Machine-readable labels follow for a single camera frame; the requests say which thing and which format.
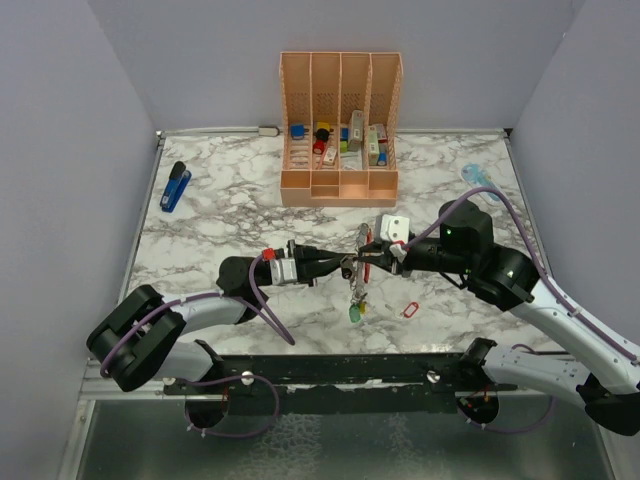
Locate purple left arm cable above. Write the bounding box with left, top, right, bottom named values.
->
left=99, top=252, right=296, bottom=440

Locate metal key organizer red handle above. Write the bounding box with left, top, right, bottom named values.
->
left=347, top=223, right=371, bottom=305

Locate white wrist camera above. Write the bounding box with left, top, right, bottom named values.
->
left=373, top=214, right=410, bottom=263
left=262, top=248, right=298, bottom=286

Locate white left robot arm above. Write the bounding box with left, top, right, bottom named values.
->
left=86, top=242, right=352, bottom=395

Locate peach plastic desk organizer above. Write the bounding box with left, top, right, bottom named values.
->
left=279, top=52, right=403, bottom=207

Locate blue stapler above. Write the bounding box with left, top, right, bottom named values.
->
left=159, top=161, right=192, bottom=213

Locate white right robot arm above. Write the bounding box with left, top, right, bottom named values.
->
left=358, top=199, right=639, bottom=436

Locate silver key with green tag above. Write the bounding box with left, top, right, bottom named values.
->
left=348, top=302, right=367, bottom=324

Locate green white box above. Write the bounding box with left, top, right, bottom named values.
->
left=367, top=123, right=388, bottom=167

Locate blue packaged correction tape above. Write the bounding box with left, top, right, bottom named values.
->
left=460, top=163, right=501, bottom=206

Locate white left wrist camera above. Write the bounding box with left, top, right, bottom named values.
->
left=262, top=248, right=298, bottom=286

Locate red tag with key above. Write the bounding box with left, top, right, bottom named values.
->
left=385, top=302, right=420, bottom=319

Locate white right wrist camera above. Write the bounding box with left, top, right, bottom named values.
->
left=373, top=214, right=410, bottom=263

